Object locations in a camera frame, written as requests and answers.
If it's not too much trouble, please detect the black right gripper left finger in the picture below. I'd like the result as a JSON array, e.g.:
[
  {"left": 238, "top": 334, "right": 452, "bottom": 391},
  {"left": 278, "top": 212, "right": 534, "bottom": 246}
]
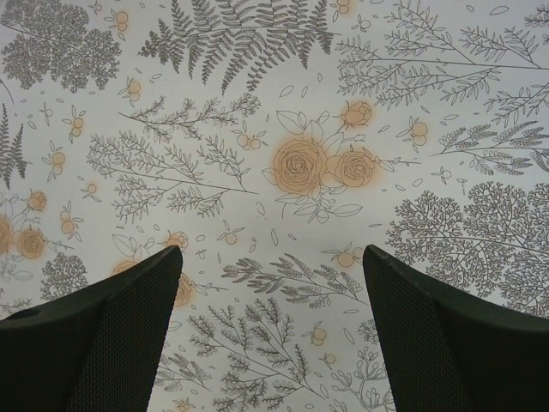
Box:
[{"left": 1, "top": 246, "right": 183, "bottom": 412}]

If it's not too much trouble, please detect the floral patterned table mat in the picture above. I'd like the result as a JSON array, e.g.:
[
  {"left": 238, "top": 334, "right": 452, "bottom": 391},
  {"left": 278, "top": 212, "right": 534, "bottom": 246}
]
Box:
[{"left": 1, "top": 1, "right": 548, "bottom": 411}]

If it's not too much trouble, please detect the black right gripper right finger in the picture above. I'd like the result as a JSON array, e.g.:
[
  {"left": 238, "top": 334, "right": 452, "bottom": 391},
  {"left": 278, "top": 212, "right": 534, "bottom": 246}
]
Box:
[{"left": 363, "top": 245, "right": 548, "bottom": 411}]

